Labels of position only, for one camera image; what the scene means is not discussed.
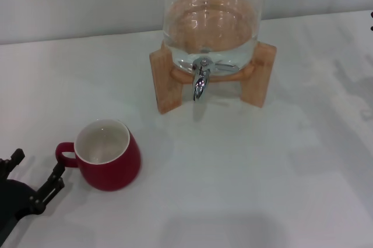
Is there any wooden dispenser stand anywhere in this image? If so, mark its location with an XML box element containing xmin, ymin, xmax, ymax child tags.
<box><xmin>149</xmin><ymin>40</ymin><xmax>276</xmax><ymax>115</ymax></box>

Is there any red ceramic cup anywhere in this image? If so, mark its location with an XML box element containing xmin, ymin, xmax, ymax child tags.
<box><xmin>55</xmin><ymin>118</ymin><xmax>143</xmax><ymax>192</ymax></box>

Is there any chrome faucet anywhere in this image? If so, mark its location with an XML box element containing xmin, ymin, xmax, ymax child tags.
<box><xmin>191</xmin><ymin>56</ymin><xmax>240</xmax><ymax>102</ymax></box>

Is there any glass water dispenser jar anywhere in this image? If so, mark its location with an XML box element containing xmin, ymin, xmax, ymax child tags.
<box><xmin>161</xmin><ymin>0</ymin><xmax>265</xmax><ymax>75</ymax></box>

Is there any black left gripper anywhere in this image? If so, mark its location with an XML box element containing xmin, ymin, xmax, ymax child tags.
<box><xmin>0</xmin><ymin>148</ymin><xmax>66</xmax><ymax>248</ymax></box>

